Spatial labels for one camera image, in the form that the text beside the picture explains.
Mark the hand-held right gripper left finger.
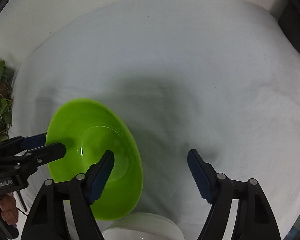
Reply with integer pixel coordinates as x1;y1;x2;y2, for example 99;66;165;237
20;150;115;240

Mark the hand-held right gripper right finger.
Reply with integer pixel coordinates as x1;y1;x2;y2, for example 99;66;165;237
187;149;282;240

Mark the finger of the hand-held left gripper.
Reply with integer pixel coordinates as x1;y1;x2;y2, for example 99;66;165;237
25;142;67;167
19;133;47;150

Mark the green plastic bowl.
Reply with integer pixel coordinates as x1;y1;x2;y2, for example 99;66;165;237
45;98;143;222

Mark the white ceramic bowl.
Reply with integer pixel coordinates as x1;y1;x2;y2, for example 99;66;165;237
102;212;185;240

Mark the person's left hand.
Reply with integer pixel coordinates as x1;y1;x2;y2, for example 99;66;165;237
0;194;18;227

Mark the grey tablecloth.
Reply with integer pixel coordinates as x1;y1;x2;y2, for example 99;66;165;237
5;0;300;240

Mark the pink blossom tree black pot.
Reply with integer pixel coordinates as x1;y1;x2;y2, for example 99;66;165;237
277;2;300;55

